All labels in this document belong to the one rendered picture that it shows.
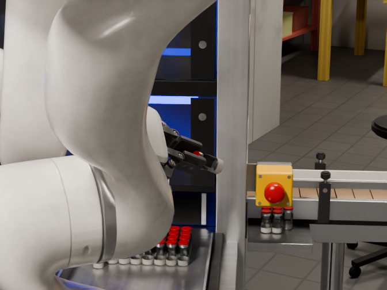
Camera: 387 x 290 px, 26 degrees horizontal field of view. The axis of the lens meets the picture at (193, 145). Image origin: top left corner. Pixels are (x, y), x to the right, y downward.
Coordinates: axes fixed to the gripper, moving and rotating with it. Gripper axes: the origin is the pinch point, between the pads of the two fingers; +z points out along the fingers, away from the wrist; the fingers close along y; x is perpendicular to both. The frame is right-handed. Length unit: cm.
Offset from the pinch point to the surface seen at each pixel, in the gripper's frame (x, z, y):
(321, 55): -195, 392, -427
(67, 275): -45.0, 9.1, -10.7
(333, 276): -33, 71, -18
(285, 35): -231, 408, -500
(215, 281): -26.4, 27.1, -2.2
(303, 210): -24, 56, -26
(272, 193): -18.1, 39.3, -20.3
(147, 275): -37.2, 21.0, -8.8
